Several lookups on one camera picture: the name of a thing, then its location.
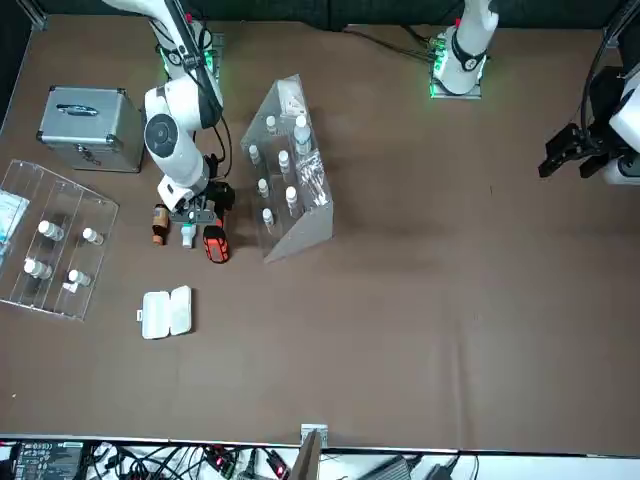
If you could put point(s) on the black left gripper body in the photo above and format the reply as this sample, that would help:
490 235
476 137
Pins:
600 140

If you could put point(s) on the black orange barcode scanner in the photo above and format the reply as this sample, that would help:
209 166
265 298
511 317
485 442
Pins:
216 245

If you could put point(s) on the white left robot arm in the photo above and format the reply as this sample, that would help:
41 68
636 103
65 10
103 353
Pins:
470 45

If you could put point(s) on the black power adapter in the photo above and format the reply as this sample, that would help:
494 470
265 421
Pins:
442 471

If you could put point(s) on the white flat packet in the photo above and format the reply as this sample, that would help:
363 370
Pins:
291 97

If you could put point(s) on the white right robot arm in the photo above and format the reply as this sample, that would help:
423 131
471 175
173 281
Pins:
170 140

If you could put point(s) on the aluminium first aid case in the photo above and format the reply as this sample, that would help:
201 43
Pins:
90 135

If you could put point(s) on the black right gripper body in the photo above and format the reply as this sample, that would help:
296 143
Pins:
195 212

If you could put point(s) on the silver camera post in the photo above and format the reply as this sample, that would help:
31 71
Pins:
312 450

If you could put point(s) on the blue white mask packet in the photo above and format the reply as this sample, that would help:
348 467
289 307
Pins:
10 215

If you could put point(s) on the cotton swab packet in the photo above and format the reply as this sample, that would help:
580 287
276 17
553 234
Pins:
311 180

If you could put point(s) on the clear acrylic divided tray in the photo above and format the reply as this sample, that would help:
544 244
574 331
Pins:
75 200

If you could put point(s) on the clear acrylic stepped shelf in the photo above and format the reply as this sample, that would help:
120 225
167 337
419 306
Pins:
300 240

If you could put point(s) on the small clear white-capped bottle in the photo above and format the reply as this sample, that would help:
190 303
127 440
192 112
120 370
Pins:
263 187
92 235
50 230
270 122
77 276
300 132
283 160
268 220
291 197
254 152
37 269

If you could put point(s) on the brown medicine bottle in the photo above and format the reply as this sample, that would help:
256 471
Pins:
160 225

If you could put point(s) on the grey power adapter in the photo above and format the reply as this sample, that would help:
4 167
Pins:
392 467

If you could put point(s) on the white medicine bottle green label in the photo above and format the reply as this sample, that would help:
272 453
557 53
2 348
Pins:
188 235

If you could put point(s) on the white plastic pill case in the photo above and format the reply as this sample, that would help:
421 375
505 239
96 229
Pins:
165 312

